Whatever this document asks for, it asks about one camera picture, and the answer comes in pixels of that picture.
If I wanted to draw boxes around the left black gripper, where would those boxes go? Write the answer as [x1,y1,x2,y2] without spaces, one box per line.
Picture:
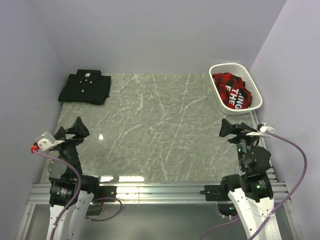
[52,116,89,175]

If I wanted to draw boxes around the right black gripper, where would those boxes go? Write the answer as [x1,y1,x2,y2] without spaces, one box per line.
[219,117,263,170]

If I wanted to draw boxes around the red black plaid shirt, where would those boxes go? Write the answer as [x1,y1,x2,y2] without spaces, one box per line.
[212,72,252,110]

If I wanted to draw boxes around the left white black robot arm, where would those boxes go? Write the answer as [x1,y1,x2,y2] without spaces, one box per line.
[46,116,101,240]

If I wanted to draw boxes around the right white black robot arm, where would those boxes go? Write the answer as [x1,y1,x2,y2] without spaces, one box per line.
[219,118,282,240]

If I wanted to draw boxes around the folded black button shirt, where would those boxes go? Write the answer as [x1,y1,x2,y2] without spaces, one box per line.
[58,69,112,106]

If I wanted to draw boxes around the white plastic mesh basket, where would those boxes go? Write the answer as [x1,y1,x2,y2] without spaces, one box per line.
[208,62,263,116]

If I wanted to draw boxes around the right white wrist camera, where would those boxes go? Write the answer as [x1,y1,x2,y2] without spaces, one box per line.
[246,122,274,138]

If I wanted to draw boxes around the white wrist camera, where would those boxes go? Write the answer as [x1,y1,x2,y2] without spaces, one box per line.
[30,131,65,153]
[246,122,274,138]

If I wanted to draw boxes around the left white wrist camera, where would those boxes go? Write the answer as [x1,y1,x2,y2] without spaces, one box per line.
[30,131,65,153]

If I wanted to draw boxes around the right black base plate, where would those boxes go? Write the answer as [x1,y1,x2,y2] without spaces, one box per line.
[199,185,225,202]

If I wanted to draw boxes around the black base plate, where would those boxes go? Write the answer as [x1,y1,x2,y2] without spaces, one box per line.
[97,185,117,202]
[199,185,225,202]

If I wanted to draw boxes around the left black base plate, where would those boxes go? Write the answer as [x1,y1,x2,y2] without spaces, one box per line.
[97,185,117,202]

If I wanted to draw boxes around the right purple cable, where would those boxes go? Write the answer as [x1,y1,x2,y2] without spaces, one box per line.
[199,131,308,240]

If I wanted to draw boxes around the purple cable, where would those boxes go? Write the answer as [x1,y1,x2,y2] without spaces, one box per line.
[37,151,123,240]
[199,131,308,240]

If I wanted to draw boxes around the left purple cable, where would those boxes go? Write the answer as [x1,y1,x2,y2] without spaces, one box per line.
[37,151,123,240]

